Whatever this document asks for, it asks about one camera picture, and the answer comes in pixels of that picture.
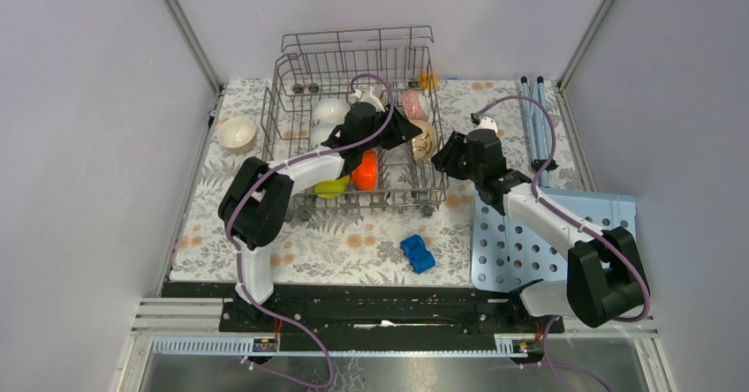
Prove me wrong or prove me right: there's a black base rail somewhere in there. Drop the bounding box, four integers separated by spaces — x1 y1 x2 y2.
161 282 549 352

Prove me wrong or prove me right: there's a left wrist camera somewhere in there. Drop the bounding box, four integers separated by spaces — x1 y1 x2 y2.
349 86 385 112

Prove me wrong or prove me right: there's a floral patterned table mat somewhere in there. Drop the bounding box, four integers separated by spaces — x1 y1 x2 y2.
169 79 583 286

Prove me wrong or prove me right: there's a plain beige bowl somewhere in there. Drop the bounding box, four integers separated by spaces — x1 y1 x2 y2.
216 117 257 153

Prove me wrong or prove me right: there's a grey wire dish rack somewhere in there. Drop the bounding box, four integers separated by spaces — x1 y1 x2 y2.
261 25 449 221

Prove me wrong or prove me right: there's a purple cable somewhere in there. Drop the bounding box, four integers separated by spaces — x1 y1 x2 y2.
473 94 652 325
224 73 397 390

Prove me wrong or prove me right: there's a white ribbed bowl middle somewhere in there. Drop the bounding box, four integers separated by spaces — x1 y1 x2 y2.
309 123 337 150

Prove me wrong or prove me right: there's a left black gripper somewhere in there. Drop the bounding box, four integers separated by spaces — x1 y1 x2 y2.
359 103 423 153

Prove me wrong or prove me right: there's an orange bowl front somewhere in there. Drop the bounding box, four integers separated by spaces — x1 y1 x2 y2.
351 151 378 191

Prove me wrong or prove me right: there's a light blue perforated board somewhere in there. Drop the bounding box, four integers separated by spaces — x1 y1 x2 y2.
470 188 637 293

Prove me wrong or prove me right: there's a white ribbed bowl rear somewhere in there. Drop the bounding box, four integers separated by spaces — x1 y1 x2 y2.
311 98 350 126

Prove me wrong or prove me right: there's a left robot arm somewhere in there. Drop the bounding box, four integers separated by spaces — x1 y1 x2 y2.
217 102 422 331

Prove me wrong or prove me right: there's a yellow-green bowl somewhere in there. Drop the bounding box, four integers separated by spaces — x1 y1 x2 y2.
313 176 350 199

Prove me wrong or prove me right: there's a white ribbed bowl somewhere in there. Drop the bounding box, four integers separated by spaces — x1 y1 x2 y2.
309 123 337 150
311 98 350 126

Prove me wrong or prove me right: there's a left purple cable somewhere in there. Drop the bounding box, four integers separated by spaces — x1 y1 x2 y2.
224 73 397 390

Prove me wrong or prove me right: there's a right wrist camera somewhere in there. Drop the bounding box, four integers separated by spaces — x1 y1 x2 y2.
471 113 498 135

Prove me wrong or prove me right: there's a pink patterned bowl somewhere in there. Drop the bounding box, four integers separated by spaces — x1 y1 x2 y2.
401 90 429 121

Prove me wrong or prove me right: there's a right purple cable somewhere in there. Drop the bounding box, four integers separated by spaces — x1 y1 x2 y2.
473 94 652 325

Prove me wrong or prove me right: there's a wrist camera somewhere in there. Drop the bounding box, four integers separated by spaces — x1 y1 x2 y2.
471 113 498 135
349 86 385 112

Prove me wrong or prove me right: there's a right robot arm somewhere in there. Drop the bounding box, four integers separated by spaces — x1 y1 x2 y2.
431 129 652 332

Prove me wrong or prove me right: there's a blue folded metal stand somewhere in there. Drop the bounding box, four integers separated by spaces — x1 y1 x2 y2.
520 76 551 171

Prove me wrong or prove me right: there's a blue toy car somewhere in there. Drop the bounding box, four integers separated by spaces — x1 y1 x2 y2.
400 235 436 275

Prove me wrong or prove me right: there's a yellow rubber duck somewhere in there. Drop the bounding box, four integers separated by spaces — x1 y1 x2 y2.
417 72 439 90

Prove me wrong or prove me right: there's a beige bowl with leaf pattern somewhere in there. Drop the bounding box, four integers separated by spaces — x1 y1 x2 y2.
411 119 438 163

